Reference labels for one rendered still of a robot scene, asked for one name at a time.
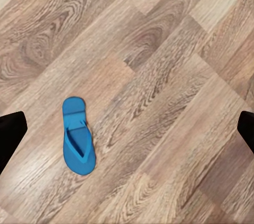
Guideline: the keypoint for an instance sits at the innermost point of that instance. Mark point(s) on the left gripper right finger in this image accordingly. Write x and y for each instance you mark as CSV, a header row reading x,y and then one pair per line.
x,y
246,128

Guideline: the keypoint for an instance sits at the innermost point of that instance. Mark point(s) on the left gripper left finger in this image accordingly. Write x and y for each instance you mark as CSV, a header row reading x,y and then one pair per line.
x,y
12,129

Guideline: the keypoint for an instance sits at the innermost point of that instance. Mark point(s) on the sandal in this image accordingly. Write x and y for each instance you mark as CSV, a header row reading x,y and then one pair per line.
x,y
78,150

